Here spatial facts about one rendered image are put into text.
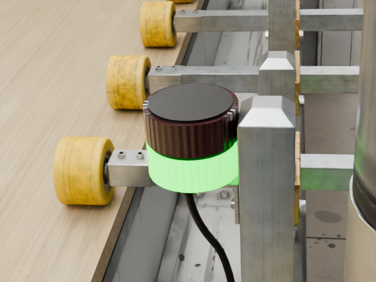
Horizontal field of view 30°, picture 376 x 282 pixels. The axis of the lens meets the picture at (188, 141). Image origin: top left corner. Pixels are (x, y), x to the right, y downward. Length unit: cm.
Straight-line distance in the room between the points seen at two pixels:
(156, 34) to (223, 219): 35
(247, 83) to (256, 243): 56
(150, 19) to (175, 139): 83
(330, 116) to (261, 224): 254
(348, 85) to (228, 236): 38
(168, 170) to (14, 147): 58
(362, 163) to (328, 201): 221
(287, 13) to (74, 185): 35
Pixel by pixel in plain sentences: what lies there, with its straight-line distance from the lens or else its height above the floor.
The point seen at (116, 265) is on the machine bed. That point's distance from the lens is 90.
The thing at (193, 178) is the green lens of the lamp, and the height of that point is 114.
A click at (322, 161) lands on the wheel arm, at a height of 96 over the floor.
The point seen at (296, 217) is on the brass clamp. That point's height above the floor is 94.
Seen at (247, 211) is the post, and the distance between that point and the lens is 45.
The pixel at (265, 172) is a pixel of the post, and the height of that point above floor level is 113.
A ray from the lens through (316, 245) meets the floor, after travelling 224.
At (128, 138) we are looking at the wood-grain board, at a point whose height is 90.
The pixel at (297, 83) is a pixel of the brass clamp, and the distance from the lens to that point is 95.
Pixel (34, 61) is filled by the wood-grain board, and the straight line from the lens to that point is 128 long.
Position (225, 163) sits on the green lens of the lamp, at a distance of 43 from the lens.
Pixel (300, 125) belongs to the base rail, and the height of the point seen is 70.
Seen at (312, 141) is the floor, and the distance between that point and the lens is 280.
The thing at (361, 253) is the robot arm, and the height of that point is 121.
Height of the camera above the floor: 137
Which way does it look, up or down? 29 degrees down
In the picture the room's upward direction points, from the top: 4 degrees counter-clockwise
